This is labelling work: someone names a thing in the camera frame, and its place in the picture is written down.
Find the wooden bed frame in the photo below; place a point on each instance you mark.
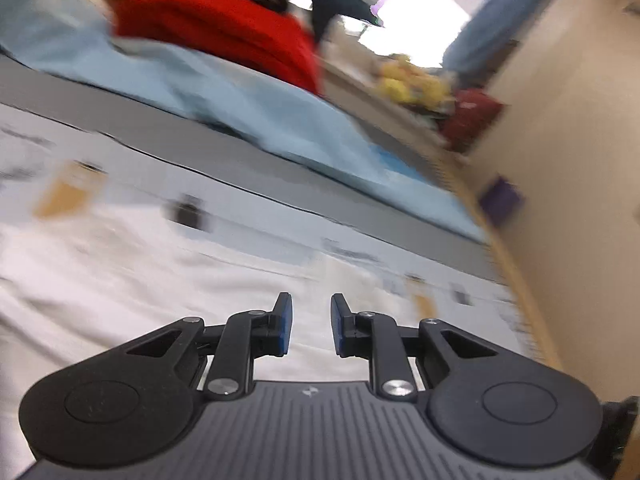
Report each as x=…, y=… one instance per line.
x=520, y=300

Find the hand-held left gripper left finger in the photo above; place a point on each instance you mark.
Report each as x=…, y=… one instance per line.
x=280, y=320

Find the grey printed bedsheet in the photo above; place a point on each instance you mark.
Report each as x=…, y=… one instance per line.
x=280, y=180

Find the white long-sleeved shirt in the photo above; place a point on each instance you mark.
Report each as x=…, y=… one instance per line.
x=125, y=285

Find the yellow plush bear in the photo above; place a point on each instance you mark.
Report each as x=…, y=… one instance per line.
x=430, y=87

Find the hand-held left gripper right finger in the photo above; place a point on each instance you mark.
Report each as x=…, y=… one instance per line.
x=339, y=325

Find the blue curtain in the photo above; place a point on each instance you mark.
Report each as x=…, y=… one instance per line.
x=490, y=25

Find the purple box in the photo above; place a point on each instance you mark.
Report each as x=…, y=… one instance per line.
x=500, y=200

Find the window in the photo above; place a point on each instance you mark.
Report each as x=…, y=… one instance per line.
x=425, y=5

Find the light blue sheet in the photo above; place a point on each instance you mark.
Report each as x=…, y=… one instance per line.
x=225, y=95

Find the white window sill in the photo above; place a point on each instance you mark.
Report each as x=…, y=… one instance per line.
x=360, y=90

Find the yellow plush duck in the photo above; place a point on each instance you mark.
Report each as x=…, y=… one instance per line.
x=395, y=80

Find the dark teal shark plush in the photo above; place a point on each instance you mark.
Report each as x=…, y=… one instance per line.
x=325, y=5

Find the red folded blanket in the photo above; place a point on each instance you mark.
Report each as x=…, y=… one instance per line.
x=225, y=25

